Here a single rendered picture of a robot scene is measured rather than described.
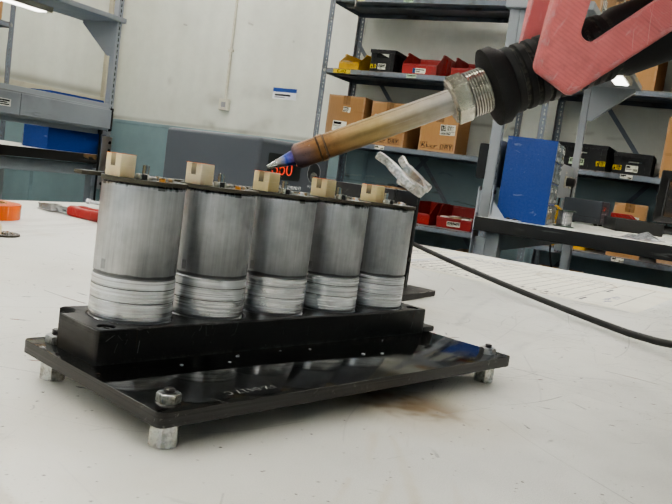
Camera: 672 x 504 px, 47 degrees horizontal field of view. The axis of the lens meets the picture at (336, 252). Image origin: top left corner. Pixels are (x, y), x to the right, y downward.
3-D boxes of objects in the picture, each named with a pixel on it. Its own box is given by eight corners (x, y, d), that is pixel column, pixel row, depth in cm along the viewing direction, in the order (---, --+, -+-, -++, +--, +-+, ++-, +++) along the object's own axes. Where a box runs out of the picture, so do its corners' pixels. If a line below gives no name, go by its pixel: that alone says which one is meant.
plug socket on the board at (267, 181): (284, 193, 26) (286, 174, 26) (265, 191, 26) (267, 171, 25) (268, 190, 27) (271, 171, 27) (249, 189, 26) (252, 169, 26)
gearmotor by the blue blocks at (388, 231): (409, 329, 31) (427, 206, 31) (370, 333, 30) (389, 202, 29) (364, 316, 33) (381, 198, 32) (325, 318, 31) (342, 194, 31)
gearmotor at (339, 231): (364, 333, 29) (383, 201, 29) (320, 338, 28) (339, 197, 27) (319, 319, 31) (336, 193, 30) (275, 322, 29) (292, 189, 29)
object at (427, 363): (368, 338, 34) (372, 313, 34) (507, 383, 30) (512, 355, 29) (19, 373, 23) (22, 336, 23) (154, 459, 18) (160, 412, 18)
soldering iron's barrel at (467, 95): (302, 181, 23) (500, 111, 23) (284, 133, 23) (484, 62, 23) (302, 180, 25) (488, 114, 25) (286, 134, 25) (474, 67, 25)
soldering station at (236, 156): (321, 232, 88) (332, 149, 87) (250, 230, 79) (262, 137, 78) (229, 214, 97) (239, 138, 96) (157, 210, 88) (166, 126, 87)
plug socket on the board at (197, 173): (219, 187, 24) (221, 166, 24) (197, 185, 23) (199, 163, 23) (203, 184, 25) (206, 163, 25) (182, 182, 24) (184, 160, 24)
